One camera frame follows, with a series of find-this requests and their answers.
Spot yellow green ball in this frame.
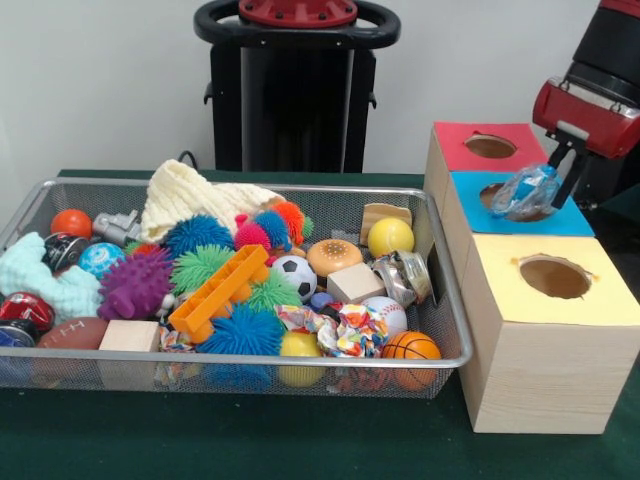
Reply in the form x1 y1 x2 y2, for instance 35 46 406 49
367 217 416 259

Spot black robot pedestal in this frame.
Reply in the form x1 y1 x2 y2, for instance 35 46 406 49
193 0 403 173

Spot dark green table cloth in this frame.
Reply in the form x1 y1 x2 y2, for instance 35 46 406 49
0 168 640 480

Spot cream knitted cloth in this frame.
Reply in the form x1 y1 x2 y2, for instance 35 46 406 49
140 159 283 244

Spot green spiky ball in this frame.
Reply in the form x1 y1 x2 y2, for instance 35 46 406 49
246 270 303 315
170 244 237 295

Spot blue spiky ball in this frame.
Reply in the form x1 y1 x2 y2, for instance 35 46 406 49
197 303 287 358

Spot crushed clear plastic bottle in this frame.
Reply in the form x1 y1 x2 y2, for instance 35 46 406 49
489 164 564 223

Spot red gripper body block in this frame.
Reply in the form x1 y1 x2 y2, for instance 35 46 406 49
531 77 640 161

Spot purple spiky ball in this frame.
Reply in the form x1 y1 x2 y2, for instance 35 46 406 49
97 247 175 322

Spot red orange ball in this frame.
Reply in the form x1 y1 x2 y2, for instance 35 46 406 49
50 208 94 241

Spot small black white soccer ball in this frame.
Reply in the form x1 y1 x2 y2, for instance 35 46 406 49
271 255 318 302

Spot small orange basketball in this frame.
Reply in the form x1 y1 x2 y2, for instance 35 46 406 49
381 330 442 391

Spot wooden box three holes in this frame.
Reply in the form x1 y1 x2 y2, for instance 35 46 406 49
425 122 640 435

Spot orange toy brick round studs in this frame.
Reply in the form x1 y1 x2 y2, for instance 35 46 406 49
167 244 271 345

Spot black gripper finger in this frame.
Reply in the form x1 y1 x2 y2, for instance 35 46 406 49
546 138 577 174
552 150 592 212

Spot clear shallow mesh bin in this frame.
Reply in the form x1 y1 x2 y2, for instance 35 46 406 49
0 176 474 399

